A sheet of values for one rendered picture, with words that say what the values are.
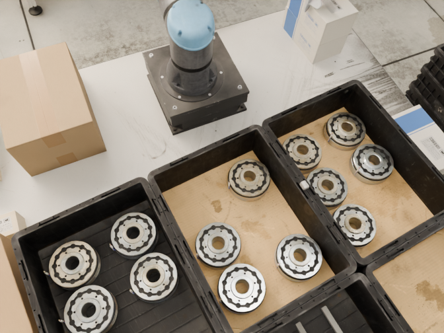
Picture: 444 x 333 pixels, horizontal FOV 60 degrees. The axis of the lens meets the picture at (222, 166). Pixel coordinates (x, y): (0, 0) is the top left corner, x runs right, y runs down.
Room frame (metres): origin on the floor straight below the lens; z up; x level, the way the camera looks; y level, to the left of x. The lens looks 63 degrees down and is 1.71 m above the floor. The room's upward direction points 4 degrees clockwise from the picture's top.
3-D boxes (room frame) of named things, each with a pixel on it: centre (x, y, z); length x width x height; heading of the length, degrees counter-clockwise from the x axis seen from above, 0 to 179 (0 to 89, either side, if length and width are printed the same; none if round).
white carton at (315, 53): (1.05, -0.28, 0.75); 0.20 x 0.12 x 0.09; 31
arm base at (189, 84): (0.76, 0.11, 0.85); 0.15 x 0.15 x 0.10
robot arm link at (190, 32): (0.77, 0.10, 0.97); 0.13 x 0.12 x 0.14; 19
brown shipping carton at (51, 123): (0.63, 0.51, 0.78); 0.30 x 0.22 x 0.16; 27
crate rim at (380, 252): (0.44, -0.32, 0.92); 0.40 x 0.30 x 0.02; 32
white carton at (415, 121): (0.61, -0.57, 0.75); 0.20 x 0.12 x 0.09; 29
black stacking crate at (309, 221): (0.28, -0.06, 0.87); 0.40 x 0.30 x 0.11; 32
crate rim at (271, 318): (0.28, -0.06, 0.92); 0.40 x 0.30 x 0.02; 32
